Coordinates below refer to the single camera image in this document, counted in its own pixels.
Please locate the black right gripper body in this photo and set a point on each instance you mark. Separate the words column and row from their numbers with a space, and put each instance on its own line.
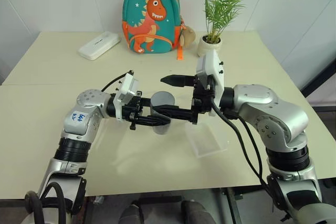
column 202, row 96

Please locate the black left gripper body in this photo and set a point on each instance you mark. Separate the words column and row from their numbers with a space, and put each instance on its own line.
column 134, row 111

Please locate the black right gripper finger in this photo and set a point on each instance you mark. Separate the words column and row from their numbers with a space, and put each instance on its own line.
column 182, row 115
column 178, row 80

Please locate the grey plastic cup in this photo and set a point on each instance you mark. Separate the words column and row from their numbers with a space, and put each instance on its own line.
column 162, row 130

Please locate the grey jar lid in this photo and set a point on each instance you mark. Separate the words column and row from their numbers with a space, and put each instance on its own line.
column 162, row 98

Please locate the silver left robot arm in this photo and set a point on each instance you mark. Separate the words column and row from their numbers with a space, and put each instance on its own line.
column 78, row 121

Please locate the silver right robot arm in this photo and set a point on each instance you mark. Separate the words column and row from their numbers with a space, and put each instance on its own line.
column 273, row 113

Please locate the clear plastic box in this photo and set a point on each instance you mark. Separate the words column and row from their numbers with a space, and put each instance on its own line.
column 207, row 142

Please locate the white plant pot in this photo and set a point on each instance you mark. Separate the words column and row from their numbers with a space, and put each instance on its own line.
column 208, row 48

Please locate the beige plush charm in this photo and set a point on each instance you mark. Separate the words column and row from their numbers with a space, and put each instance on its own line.
column 188, row 37

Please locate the white rectangular case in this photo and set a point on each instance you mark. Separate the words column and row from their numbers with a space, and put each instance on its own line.
column 99, row 46

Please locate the teal dinosaur backpack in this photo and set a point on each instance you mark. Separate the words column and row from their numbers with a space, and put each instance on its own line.
column 152, row 11

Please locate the green palm plant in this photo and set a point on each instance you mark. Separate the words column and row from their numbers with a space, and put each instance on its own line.
column 223, row 6

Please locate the dark rounded shape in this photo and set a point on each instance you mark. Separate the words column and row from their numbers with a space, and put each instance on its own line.
column 132, row 214
column 194, row 212

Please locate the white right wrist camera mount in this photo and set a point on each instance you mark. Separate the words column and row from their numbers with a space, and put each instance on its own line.
column 214, row 77

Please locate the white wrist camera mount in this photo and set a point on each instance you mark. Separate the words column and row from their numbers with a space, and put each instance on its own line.
column 214, row 77
column 126, row 90

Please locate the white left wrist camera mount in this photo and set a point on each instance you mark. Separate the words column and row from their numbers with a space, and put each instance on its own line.
column 126, row 90

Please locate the black table frame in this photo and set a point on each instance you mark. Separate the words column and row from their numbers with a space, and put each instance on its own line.
column 233, row 205

